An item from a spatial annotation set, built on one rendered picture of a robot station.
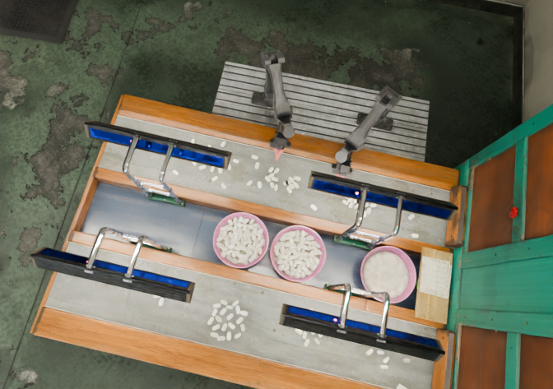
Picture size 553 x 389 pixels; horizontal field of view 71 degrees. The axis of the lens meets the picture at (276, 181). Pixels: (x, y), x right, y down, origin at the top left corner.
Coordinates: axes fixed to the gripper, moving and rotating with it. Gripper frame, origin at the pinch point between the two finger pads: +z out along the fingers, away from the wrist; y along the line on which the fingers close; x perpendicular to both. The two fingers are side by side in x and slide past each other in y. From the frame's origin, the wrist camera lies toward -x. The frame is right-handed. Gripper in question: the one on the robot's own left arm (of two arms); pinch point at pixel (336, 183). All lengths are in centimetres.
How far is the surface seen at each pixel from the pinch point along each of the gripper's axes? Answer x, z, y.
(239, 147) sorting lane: 7, -5, -53
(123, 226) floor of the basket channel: -22, 39, -99
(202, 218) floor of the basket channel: -13, 29, -62
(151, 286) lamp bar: -69, 30, -66
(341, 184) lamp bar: -33.6, -13.6, -3.0
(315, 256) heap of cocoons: -21.3, 30.9, -3.4
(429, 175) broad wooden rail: 9.8, -12.3, 45.9
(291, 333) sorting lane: -46, 58, -7
